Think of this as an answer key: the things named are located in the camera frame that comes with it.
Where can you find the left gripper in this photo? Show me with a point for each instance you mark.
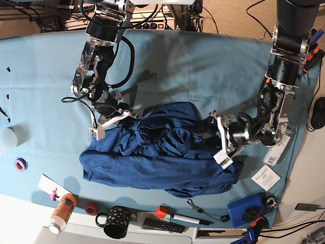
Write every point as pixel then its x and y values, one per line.
pixel 234 134

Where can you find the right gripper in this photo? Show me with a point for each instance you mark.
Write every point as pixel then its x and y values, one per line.
pixel 113 107

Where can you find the dark blue t-shirt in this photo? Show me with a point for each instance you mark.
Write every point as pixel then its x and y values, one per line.
pixel 160 152

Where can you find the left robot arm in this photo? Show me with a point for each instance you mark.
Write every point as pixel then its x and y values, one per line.
pixel 291 43

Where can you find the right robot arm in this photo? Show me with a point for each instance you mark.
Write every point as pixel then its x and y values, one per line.
pixel 106 28

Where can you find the clear blister pack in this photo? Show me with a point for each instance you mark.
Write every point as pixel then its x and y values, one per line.
pixel 274 154

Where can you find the white paper card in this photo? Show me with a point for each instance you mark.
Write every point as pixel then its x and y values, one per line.
pixel 266 178

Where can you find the blue box with knob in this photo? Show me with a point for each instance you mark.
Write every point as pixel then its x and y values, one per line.
pixel 247 210

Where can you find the white black marker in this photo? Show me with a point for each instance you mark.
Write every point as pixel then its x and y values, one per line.
pixel 190 220

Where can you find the teal table cloth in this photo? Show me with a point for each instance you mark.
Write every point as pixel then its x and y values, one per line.
pixel 214 72

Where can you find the red cube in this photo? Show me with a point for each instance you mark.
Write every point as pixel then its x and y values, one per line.
pixel 161 212

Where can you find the red tape roll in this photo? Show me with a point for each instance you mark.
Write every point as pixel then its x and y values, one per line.
pixel 91 209

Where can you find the white paper strip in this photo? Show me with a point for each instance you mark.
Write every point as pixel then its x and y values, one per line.
pixel 49 186

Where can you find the black remote control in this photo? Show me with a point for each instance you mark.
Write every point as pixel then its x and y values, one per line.
pixel 165 226

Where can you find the black mug yellow dots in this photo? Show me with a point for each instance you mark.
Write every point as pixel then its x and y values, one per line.
pixel 116 223

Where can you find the pink small clip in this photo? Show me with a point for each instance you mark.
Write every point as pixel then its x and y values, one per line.
pixel 53 196

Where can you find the blue orange bottom clamp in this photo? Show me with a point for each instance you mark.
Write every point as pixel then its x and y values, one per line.
pixel 252 234

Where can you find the black computer mouse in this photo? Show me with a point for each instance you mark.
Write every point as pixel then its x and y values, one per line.
pixel 318 114

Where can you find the orange plastic bottle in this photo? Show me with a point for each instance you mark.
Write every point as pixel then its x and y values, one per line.
pixel 62 213

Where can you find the black adapter block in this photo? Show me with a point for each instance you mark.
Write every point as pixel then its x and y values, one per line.
pixel 306 207

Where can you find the purple tape roll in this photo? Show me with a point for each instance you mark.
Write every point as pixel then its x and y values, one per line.
pixel 20 164

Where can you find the translucent plastic cup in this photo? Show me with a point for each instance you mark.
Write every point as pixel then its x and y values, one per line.
pixel 8 141

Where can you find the orange black bar clamp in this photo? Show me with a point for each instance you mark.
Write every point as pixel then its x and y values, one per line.
pixel 314 56

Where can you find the blue spring clamp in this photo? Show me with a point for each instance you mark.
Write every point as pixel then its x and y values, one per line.
pixel 315 36

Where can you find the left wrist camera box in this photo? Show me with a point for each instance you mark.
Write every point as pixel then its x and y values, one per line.
pixel 223 159

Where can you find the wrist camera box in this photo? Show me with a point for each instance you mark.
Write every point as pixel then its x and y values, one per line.
pixel 98 133
pixel 223 159

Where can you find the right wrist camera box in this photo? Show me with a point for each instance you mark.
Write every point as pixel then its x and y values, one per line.
pixel 98 133

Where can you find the carabiner with black lanyard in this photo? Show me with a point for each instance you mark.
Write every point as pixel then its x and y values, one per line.
pixel 223 218

